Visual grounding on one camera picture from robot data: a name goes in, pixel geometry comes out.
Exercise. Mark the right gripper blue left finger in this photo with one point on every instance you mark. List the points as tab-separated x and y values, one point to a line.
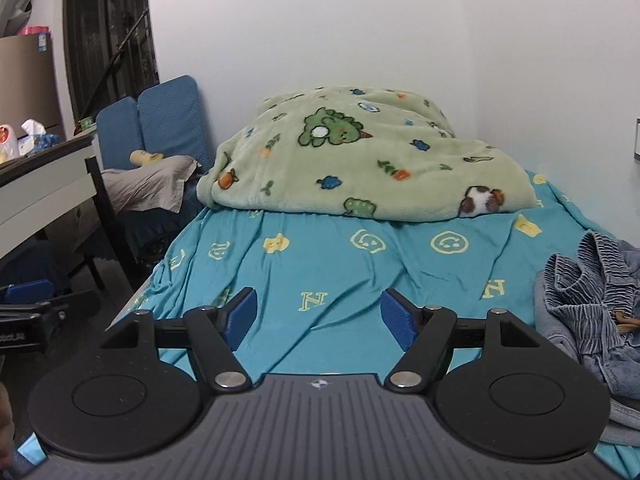
237	316

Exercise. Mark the white orange container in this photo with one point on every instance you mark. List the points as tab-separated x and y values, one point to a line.
8	144

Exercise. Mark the teal patterned bed sheet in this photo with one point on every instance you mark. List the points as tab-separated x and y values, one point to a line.
319	387

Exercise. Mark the white black desk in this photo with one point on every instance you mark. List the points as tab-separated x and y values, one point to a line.
38	189

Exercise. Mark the cream bottle on chair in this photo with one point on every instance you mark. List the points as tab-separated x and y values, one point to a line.
140	158

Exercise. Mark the green cartoon fleece blanket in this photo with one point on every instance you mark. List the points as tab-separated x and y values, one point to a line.
362	152

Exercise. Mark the person's left hand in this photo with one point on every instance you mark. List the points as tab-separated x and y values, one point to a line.
7	429

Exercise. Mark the blue denim jeans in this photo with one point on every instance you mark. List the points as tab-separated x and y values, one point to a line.
588	307

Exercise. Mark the blue covered chair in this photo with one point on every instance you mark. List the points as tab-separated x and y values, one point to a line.
172	121
119	133

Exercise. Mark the tissue pack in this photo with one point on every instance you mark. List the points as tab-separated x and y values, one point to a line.
36	138

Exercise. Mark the beige cloth on chair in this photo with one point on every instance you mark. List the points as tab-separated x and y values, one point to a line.
157	185

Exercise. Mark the brown refrigerator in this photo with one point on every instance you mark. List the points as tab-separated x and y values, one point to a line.
28	85

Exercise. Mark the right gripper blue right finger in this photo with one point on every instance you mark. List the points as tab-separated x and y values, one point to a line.
401	317

